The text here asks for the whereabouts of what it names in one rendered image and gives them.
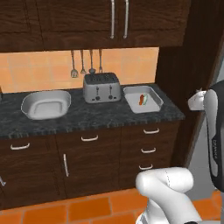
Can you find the hanging metal long fork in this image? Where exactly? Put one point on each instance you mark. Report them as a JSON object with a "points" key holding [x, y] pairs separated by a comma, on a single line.
{"points": [[100, 65]]}

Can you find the rectangular grey tupperware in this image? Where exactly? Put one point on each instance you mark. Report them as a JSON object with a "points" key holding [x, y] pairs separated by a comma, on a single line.
{"points": [[151, 102]]}

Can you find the hanging metal ladle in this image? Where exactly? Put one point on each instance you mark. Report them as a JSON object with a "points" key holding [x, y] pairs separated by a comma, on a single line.
{"points": [[92, 70]]}

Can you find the orange carrot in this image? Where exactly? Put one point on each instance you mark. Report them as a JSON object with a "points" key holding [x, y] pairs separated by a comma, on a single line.
{"points": [[141, 100]]}

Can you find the dark wood upper cupboard door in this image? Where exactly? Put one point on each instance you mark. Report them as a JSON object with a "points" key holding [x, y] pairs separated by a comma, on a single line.
{"points": [[17, 20], [154, 20], [75, 20]]}

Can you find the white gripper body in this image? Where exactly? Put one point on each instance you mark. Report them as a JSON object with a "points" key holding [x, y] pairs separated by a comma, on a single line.
{"points": [[197, 101]]}

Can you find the dark wood drawer front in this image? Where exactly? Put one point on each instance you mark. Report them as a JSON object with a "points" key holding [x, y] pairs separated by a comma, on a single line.
{"points": [[129, 175], [108, 137], [134, 131], [38, 145], [131, 151]]}

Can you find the dark wood lower cupboard door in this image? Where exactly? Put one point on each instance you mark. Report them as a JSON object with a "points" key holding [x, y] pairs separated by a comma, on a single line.
{"points": [[93, 172], [29, 180]]}

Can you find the rounded grey tupperware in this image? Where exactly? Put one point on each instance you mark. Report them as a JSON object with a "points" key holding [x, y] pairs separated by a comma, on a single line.
{"points": [[45, 108]]}

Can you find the silver four-slot toaster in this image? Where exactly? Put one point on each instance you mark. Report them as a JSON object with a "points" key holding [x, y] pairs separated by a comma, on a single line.
{"points": [[101, 90]]}

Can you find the dark wood cupboard door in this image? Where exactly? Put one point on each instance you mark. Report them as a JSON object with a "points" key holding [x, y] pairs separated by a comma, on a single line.
{"points": [[17, 20], [154, 20], [75, 20], [29, 180], [93, 172]]}

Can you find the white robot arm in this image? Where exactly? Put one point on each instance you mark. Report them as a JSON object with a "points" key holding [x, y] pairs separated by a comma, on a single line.
{"points": [[167, 186]]}

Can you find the green white fish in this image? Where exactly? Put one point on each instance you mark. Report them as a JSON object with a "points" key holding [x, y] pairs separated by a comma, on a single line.
{"points": [[145, 99]]}

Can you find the hanging metal slotted spatula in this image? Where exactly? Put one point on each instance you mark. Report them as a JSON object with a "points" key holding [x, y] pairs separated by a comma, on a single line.
{"points": [[74, 73]]}

